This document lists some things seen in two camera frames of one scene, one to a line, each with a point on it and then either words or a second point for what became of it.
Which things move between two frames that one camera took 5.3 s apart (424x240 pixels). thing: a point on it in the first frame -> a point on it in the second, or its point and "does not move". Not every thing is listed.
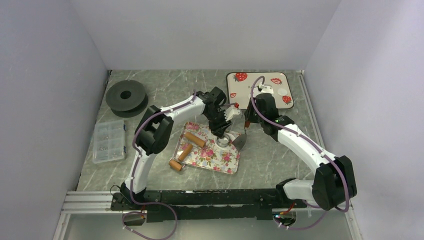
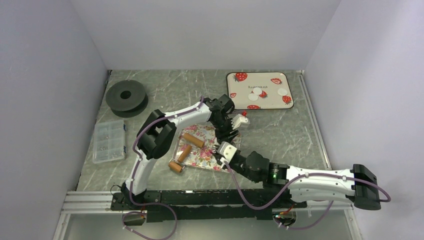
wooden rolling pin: [177, 165] does not move
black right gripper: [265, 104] -> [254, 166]
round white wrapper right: [282, 91] does not move
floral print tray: [212, 156] does not move
